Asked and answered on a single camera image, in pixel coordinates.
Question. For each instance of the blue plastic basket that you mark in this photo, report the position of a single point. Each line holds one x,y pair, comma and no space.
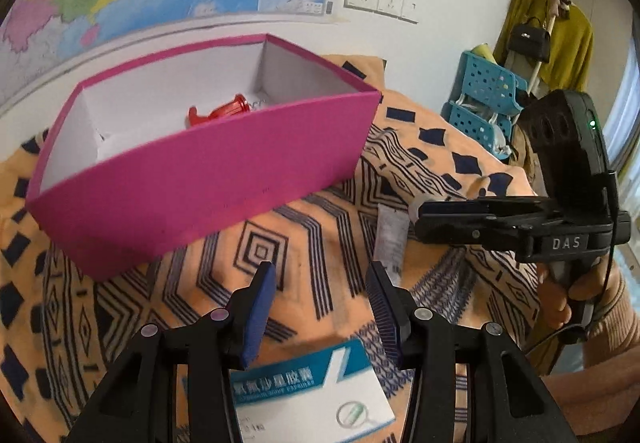
475,123
490,80

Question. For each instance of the person's right forearm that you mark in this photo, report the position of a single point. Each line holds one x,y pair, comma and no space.
610,373

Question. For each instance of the pink cardboard box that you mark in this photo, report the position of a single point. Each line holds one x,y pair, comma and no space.
175,193

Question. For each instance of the white wall switch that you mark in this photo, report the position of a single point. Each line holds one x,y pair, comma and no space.
410,5

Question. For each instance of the person's right hand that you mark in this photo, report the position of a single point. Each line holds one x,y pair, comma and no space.
552,303

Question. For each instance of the white coat rack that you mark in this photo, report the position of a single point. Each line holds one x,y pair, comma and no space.
542,58

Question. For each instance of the orange patterned blanket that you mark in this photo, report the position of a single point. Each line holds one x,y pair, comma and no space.
310,243

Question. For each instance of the pink tube with white cap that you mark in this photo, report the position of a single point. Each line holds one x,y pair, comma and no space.
392,233

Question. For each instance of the tan garment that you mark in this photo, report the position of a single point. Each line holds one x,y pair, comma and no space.
525,158

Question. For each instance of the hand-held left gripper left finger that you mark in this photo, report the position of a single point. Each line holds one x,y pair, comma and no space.
261,313

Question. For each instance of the yellow garment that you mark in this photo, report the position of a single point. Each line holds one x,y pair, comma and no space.
570,48

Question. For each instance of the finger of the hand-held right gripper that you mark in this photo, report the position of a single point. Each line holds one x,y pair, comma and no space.
475,209
465,232

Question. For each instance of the white blue medicine box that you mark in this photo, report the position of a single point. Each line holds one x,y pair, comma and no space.
310,398

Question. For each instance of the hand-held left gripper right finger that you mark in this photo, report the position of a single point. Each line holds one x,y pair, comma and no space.
385,313

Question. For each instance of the red corkscrew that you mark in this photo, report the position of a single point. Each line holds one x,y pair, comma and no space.
225,110

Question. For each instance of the black handbag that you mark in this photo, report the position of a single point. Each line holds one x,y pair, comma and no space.
530,40

